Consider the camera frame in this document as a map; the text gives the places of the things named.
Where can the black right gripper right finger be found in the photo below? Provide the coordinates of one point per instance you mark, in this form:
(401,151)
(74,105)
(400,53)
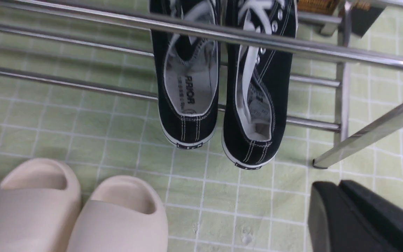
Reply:
(385,218)

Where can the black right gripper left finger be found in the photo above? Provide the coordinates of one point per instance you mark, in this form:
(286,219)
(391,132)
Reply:
(336,225)

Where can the chrome metal shoe rack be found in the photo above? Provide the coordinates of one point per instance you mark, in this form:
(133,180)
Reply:
(320,56)

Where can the green checkered floor mat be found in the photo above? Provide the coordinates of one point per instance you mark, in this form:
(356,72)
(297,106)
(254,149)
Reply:
(211,204)

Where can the black laced canvas sneaker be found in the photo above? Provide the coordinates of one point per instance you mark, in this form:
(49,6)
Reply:
(257,82)

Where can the beige foam slide right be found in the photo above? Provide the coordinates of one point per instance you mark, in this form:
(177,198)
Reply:
(123,214)

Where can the beige foam slide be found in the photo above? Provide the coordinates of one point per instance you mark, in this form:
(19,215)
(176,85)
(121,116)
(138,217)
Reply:
(40,201)
(123,214)

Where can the black canvas sneaker left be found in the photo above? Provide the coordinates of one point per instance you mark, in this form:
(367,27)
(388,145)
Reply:
(187,72)

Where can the woven wicker basket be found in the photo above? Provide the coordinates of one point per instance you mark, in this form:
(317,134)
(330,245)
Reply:
(331,7)

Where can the beige foam slide left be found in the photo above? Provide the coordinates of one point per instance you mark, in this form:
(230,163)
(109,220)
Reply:
(40,201)

